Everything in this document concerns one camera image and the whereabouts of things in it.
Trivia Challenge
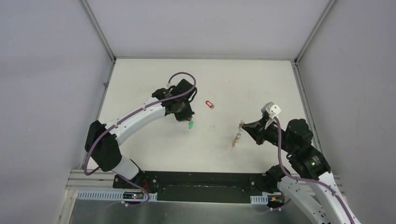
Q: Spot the green key tag with key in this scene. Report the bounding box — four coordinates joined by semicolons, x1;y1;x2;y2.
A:
188;121;194;129

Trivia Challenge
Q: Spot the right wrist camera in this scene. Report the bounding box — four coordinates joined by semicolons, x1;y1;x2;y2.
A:
261;102;282;124

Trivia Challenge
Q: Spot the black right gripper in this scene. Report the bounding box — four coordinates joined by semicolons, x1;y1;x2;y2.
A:
241;115;296;154

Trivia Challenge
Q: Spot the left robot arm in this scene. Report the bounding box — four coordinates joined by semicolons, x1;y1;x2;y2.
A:
85;79;197;189

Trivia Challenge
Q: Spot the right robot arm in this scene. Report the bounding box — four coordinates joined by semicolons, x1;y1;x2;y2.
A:
239;114;360;224

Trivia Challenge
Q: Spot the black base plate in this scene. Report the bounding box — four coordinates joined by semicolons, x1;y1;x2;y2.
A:
113;171;280;203

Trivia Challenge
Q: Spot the red key tag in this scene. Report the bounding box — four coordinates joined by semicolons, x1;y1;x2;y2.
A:
205;100;214;109

